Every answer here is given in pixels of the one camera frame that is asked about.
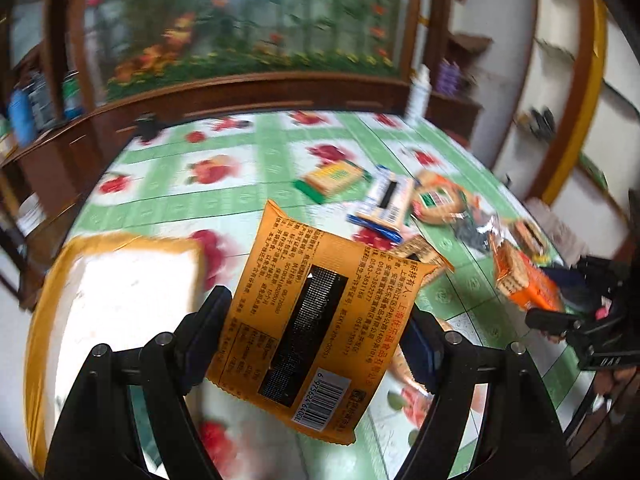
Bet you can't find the green cracker packet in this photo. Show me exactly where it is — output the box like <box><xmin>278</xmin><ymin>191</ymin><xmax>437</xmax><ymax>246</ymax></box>
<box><xmin>294</xmin><ymin>159</ymin><xmax>372</xmax><ymax>204</ymax></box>

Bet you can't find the artificial flower glass display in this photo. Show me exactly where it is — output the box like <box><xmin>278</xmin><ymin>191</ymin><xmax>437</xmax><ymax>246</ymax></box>
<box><xmin>95</xmin><ymin>0</ymin><xmax>416</xmax><ymax>101</ymax></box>

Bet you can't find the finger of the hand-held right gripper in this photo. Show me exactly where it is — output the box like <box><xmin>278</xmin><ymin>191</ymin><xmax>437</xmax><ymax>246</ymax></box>
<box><xmin>572</xmin><ymin>255</ymin><xmax>631</xmax><ymax>301</ymax></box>
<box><xmin>525</xmin><ymin>309</ymin><xmax>586</xmax><ymax>345</ymax></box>

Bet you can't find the clear plastic snack packet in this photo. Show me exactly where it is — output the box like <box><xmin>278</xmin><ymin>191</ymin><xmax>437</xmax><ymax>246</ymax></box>
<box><xmin>452</xmin><ymin>205</ymin><xmax>501</xmax><ymax>256</ymax></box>

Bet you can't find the dark bundle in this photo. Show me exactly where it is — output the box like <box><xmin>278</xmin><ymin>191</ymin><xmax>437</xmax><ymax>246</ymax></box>
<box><xmin>517</xmin><ymin>107</ymin><xmax>558</xmax><ymax>138</ymax></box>

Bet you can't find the blue bottle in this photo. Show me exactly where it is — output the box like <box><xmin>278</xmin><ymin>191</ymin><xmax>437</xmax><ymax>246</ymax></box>
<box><xmin>7</xmin><ymin>85</ymin><xmax>38</xmax><ymax>143</ymax></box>

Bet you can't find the blue cracker packet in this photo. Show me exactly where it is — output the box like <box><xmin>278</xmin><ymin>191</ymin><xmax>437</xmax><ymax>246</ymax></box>
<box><xmin>346</xmin><ymin>165</ymin><xmax>418</xmax><ymax>242</ymax></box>

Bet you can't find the teal labelled bottle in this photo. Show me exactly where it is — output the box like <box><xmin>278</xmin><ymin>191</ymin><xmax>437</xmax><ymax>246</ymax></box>
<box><xmin>62</xmin><ymin>71</ymin><xmax>83</xmax><ymax>118</ymax></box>

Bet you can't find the grey water bottle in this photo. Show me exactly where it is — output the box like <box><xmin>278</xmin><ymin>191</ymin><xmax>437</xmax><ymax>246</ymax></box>
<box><xmin>26</xmin><ymin>72</ymin><xmax>57</xmax><ymax>131</ymax></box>

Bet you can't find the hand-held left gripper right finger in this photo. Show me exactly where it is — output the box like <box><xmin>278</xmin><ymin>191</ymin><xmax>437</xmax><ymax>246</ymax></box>
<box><xmin>395</xmin><ymin>310</ymin><xmax>573</xmax><ymax>480</ymax></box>

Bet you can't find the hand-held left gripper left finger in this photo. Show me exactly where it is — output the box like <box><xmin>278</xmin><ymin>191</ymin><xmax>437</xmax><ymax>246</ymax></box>
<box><xmin>46</xmin><ymin>286</ymin><xmax>233</xmax><ymax>480</ymax></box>

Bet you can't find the wooden cabinet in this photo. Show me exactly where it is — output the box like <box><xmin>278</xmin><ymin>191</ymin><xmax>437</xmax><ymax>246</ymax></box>
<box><xmin>0</xmin><ymin>0</ymin><xmax>493</xmax><ymax>311</ymax></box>

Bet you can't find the white spray bottle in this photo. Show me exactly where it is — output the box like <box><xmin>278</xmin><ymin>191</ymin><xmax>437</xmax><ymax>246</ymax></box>
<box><xmin>404</xmin><ymin>65</ymin><xmax>432</xmax><ymax>121</ymax></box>

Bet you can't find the yellow rimmed white box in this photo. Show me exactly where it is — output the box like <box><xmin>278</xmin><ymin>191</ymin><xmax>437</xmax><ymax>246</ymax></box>
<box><xmin>24</xmin><ymin>234</ymin><xmax>208</xmax><ymax>480</ymax></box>

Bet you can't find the round cracker packet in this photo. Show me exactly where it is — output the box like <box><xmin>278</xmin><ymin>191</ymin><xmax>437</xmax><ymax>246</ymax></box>
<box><xmin>411</xmin><ymin>170</ymin><xmax>481</xmax><ymax>225</ymax></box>

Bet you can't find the person's right hand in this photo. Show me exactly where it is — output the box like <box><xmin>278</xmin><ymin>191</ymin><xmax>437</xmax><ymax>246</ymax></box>
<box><xmin>592</xmin><ymin>367</ymin><xmax>628</xmax><ymax>403</ymax></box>

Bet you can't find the orange barcode cracker packet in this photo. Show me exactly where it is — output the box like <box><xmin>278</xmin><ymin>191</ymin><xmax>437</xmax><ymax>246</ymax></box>
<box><xmin>206</xmin><ymin>200</ymin><xmax>443</xmax><ymax>445</ymax></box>

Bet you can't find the small black container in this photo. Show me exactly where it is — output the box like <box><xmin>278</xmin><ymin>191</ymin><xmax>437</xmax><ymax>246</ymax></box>
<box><xmin>134</xmin><ymin>112</ymin><xmax>163</xmax><ymax>142</ymax></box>

